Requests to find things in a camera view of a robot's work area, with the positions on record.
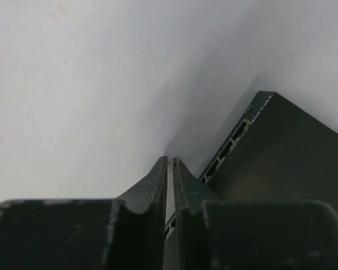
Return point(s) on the black network switch box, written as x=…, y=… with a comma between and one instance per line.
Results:
x=276, y=152

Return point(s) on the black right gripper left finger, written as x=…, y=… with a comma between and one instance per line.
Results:
x=126, y=232

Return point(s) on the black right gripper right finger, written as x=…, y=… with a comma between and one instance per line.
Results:
x=217, y=234

